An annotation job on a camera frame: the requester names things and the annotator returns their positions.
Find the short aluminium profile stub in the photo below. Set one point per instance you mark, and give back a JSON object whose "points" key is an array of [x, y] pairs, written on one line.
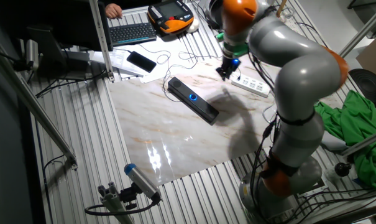
{"points": [[113, 202]]}

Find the black ball knob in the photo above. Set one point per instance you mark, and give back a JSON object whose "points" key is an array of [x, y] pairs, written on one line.
{"points": [[343, 169]]}

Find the silver camera with blue end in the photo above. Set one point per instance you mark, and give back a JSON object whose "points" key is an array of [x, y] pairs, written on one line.
{"points": [[141, 180]]}

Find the forearm in black sleeve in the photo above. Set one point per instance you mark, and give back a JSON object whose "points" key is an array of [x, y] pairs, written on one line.
{"points": [[125, 2]]}

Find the black round disc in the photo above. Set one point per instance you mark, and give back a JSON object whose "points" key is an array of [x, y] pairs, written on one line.
{"points": [[369, 87]]}

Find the aluminium diagonal frame bar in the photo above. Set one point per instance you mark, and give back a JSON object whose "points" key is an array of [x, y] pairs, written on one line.
{"points": [[32, 105]]}

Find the black filament spool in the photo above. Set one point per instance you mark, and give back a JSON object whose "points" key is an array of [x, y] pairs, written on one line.
{"points": [[213, 12]]}

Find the white power strip with sockets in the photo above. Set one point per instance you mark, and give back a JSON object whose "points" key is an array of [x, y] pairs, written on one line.
{"points": [[253, 84]]}

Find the brown cardboard sheet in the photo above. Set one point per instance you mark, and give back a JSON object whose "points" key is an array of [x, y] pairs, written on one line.
{"points": [[374, 59]]}

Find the black smartphone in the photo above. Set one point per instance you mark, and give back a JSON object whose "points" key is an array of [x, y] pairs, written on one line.
{"points": [[141, 61]]}

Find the silver cylindrical camera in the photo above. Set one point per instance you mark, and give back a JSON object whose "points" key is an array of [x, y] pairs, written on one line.
{"points": [[32, 54]]}

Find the wooden board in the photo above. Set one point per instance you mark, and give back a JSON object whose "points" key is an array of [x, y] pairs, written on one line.
{"points": [[281, 7]]}

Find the long white power strip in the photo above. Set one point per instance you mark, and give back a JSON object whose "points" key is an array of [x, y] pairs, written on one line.
{"points": [[291, 21]]}

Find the white printed papers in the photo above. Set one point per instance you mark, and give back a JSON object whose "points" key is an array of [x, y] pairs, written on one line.
{"points": [[119, 60]]}

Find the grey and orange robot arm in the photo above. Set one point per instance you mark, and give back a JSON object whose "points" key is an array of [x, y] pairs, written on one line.
{"points": [[302, 74]]}

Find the grey cloth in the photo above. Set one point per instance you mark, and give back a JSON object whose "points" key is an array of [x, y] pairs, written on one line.
{"points": [[333, 143]]}

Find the black camera clamp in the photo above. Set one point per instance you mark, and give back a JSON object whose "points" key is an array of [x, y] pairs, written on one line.
{"points": [[128, 196]]}

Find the blue-lit speaker volume knob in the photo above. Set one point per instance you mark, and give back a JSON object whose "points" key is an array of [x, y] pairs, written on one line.
{"points": [[193, 97]]}

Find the black keyboard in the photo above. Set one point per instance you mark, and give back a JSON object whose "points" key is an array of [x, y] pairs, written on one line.
{"points": [[131, 33]]}

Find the aluminium frame post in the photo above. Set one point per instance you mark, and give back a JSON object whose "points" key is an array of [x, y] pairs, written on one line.
{"points": [[101, 37]]}

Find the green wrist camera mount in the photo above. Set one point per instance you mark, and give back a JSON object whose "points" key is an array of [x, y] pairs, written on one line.
{"points": [[240, 49]]}

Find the black monitor with stand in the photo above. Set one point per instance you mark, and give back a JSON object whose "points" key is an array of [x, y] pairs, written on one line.
{"points": [[66, 25]]}

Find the green cloth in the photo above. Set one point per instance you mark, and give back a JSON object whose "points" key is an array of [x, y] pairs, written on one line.
{"points": [[358, 137]]}

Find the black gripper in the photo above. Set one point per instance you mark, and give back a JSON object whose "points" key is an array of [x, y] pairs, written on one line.
{"points": [[231, 63]]}

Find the black speaker bar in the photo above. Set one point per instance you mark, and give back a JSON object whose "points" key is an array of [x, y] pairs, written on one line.
{"points": [[181, 90]]}

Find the person's hand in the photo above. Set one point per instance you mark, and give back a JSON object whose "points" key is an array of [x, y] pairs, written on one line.
{"points": [[113, 11]]}

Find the orange and black teach pendant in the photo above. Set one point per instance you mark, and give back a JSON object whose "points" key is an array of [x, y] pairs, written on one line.
{"points": [[172, 15]]}

